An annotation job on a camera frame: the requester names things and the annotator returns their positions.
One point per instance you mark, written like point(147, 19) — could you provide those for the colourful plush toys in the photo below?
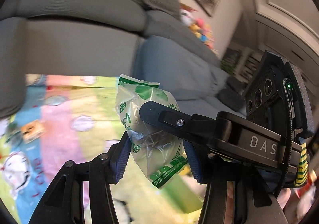
point(197, 26)

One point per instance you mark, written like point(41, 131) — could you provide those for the grey sofa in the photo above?
point(89, 38)

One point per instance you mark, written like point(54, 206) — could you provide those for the grey sofa cushion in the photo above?
point(185, 75)

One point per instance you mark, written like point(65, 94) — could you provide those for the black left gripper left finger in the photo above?
point(63, 200)

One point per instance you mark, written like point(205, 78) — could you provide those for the green printed plastic bag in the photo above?
point(159, 155)

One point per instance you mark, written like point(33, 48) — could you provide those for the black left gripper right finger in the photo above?
point(235, 193)

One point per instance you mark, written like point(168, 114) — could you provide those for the colourful cartoon bed sheet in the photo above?
point(74, 118)

